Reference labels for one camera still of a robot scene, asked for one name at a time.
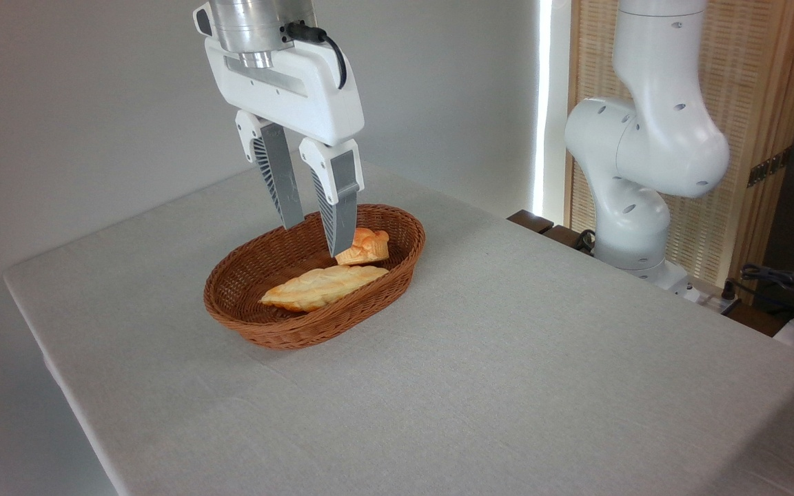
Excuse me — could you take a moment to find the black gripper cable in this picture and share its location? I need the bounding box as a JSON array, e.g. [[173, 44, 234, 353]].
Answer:
[[285, 21, 348, 90]]

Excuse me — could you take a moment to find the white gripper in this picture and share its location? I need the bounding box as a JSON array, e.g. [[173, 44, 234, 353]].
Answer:
[[194, 3, 365, 258]]

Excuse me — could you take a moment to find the small round orange bread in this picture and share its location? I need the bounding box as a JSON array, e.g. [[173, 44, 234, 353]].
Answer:
[[335, 227, 391, 267]]

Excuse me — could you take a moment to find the brown wicker basket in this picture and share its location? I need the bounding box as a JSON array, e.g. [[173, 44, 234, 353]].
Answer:
[[203, 203, 427, 351]]

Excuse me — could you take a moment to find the brass screen hinge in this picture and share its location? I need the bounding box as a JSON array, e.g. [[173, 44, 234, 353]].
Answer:
[[746, 147, 793, 189]]

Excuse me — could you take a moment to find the black cable bundle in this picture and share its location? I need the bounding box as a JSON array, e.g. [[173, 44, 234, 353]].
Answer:
[[722, 263, 794, 326]]

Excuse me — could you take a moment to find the wooden rattan folding screen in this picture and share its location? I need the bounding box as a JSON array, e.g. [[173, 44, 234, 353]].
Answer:
[[565, 0, 794, 305]]

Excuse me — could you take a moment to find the long braided bread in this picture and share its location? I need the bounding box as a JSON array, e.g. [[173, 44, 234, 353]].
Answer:
[[260, 265, 390, 313]]

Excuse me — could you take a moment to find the white tablecloth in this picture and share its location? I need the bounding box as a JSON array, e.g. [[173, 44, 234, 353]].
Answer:
[[3, 148, 794, 496]]

